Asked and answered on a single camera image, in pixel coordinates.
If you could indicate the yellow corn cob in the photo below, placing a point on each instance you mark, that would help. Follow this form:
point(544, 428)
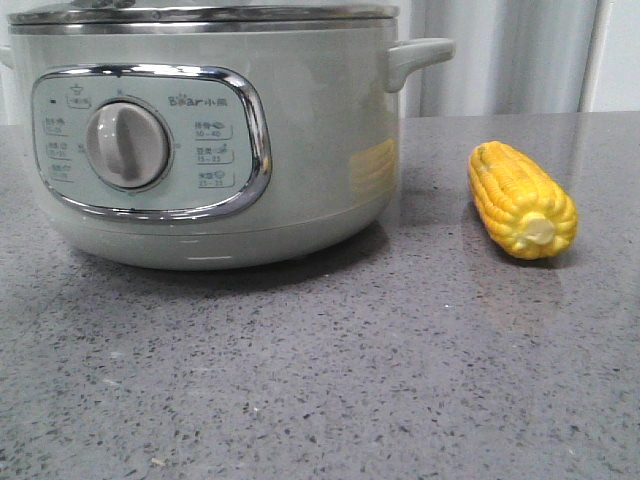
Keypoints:
point(524, 210)

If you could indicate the glass pot lid with knob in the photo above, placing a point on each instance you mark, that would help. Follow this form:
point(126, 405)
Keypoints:
point(103, 12)

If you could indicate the pale green electric cooking pot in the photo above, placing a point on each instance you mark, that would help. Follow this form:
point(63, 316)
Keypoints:
point(163, 169)

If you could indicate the white pleated curtain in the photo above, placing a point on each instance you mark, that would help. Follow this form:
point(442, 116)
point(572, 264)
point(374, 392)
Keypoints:
point(475, 57)

